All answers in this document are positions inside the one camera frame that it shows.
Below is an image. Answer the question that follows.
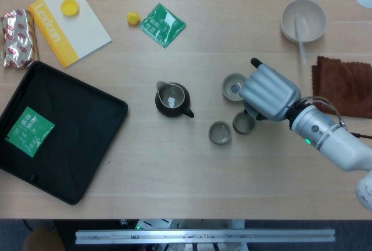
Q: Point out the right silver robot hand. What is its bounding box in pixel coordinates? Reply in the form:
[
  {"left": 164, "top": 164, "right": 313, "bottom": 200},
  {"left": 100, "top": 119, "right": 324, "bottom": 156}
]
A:
[{"left": 241, "top": 58, "right": 302, "bottom": 123}]

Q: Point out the wide grey tea bowl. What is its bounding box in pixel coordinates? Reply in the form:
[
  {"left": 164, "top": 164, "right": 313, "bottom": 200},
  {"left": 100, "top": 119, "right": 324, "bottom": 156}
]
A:
[{"left": 222, "top": 73, "right": 249, "bottom": 102}]

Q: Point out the right grey teacup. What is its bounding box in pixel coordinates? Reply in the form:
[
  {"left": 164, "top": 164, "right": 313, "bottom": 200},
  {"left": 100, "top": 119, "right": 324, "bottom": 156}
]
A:
[{"left": 232, "top": 110, "right": 257, "bottom": 135}]

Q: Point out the grey teacup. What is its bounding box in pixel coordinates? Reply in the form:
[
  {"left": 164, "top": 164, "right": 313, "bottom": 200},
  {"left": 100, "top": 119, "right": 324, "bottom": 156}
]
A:
[
  {"left": 208, "top": 121, "right": 234, "bottom": 145},
  {"left": 232, "top": 110, "right": 257, "bottom": 135}
]

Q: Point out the clear plastic spoon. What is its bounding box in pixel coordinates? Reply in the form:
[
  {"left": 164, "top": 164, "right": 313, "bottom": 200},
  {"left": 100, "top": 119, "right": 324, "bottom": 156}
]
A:
[{"left": 293, "top": 14, "right": 307, "bottom": 65}]

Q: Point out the left grey teacup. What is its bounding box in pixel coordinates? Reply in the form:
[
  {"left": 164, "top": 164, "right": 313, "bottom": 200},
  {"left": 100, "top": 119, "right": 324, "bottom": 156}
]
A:
[{"left": 208, "top": 121, "right": 234, "bottom": 145}]

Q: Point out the brown folded cloth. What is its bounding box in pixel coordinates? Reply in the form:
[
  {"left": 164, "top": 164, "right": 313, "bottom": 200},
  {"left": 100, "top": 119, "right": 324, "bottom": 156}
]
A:
[{"left": 311, "top": 56, "right": 372, "bottom": 118}]

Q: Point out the white ceramic bowl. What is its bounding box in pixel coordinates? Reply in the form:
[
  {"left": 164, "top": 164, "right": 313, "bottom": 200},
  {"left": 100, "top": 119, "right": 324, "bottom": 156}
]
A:
[{"left": 280, "top": 0, "right": 328, "bottom": 44}]

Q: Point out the dark brown ceramic pitcher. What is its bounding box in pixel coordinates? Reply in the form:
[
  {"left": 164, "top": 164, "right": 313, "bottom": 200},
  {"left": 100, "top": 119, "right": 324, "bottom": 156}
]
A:
[{"left": 155, "top": 81, "right": 195, "bottom": 119}]

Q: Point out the green tea packet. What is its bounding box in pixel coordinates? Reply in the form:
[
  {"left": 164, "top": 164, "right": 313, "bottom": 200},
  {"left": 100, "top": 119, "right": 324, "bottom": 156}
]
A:
[
  {"left": 138, "top": 2, "right": 187, "bottom": 49},
  {"left": 5, "top": 106, "right": 56, "bottom": 158}
]

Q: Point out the small yellow bottle cap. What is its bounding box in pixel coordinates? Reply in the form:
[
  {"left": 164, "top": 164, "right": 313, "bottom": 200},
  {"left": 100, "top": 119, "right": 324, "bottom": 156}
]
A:
[{"left": 126, "top": 11, "right": 141, "bottom": 26}]

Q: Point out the yellow white Lexicon book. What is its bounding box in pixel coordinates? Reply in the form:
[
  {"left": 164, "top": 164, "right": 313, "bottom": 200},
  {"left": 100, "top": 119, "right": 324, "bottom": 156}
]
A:
[{"left": 27, "top": 0, "right": 112, "bottom": 69}]

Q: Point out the black plastic tray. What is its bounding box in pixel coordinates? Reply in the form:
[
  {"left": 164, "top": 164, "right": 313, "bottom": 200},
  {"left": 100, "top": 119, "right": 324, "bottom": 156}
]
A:
[{"left": 0, "top": 60, "right": 129, "bottom": 206}]

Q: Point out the large yellow bottle cap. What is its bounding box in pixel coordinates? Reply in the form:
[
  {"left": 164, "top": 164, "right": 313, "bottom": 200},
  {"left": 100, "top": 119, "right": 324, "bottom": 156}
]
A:
[{"left": 60, "top": 0, "right": 81, "bottom": 17}]

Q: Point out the gold red foil packet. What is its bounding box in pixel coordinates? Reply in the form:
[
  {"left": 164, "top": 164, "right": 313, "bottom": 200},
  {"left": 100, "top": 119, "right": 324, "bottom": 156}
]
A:
[{"left": 0, "top": 8, "right": 40, "bottom": 69}]

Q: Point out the wrist cable bundle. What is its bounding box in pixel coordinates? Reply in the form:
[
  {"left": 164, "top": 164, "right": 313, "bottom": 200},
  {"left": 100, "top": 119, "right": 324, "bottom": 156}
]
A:
[{"left": 302, "top": 96, "right": 372, "bottom": 140}]

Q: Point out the aluminium rail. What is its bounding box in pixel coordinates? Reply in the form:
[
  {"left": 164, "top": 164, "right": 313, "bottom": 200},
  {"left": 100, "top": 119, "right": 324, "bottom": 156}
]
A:
[{"left": 75, "top": 228, "right": 336, "bottom": 245}]

